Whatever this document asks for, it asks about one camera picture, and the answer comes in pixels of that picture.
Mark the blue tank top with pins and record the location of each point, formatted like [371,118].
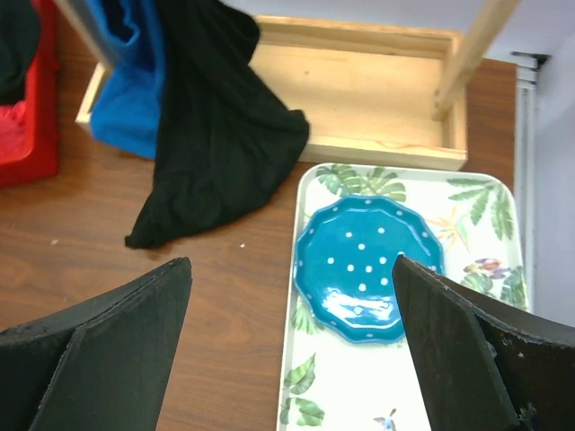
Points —
[128,110]

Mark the black clothes pile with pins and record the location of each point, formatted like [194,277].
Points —
[20,38]

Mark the red garment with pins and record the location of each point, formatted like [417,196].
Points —
[13,145]

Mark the blue dotted plate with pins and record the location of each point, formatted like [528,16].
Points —
[344,261]

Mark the wooden clothes rack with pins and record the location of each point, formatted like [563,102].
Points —
[371,93]

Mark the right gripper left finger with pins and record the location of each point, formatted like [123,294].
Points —
[102,364]

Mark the aluminium frame rail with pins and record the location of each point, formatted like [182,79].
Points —
[527,107]

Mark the floral serving tray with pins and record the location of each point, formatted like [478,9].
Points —
[328,383]

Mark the black tank top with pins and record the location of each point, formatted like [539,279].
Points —
[225,141]

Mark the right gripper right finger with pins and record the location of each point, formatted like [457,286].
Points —
[482,364]

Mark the red plastic bin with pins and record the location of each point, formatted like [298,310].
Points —
[37,158]

